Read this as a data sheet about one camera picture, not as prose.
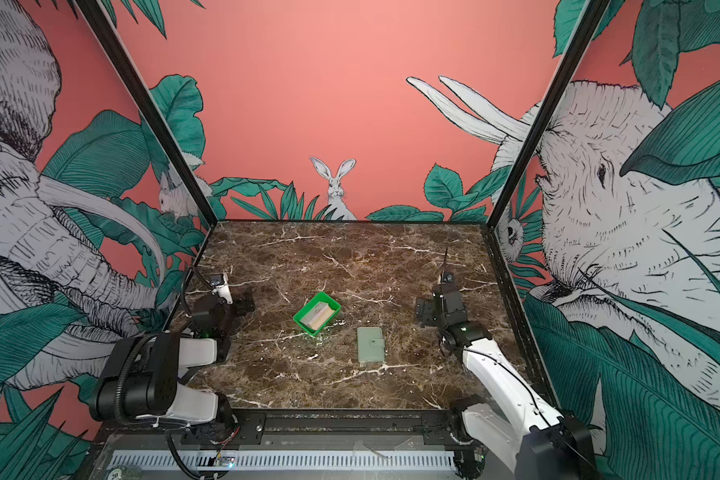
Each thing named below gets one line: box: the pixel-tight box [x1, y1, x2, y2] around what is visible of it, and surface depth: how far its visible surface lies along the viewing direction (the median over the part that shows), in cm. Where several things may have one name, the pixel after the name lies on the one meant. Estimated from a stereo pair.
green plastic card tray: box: [293, 292, 341, 336], surface depth 94 cm
